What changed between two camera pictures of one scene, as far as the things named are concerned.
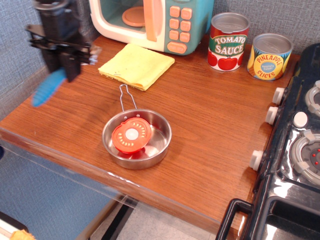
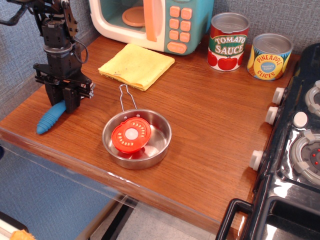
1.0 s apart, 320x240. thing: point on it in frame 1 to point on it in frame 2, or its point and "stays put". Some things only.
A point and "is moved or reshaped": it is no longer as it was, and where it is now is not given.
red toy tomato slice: x=132 y=135 stays put
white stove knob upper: x=278 y=95 stays put
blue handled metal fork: x=50 y=87 is moved or reshaped
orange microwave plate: x=134 y=16 stays put
